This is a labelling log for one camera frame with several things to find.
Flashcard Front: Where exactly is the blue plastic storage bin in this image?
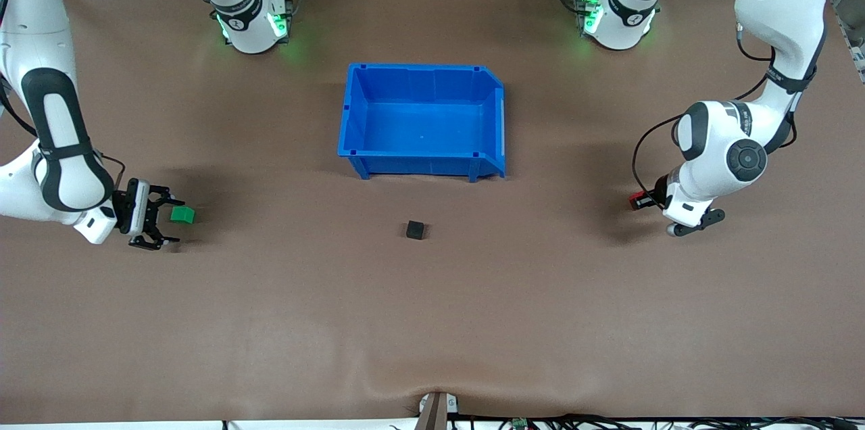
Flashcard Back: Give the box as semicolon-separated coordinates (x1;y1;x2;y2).
337;63;507;182

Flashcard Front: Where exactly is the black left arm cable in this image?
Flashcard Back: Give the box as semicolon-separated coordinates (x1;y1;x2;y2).
631;0;798;195

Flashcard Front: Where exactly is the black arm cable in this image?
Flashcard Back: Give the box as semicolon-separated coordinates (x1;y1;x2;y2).
0;0;127;178
631;0;798;195

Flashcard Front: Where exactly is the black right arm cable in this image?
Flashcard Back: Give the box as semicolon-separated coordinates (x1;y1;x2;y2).
0;0;127;178

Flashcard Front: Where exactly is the aluminium frame profile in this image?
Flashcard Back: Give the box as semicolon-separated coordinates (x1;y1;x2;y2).
828;0;865;85

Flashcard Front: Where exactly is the metal table clamp bracket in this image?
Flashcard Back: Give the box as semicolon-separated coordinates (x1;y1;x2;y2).
414;391;460;430

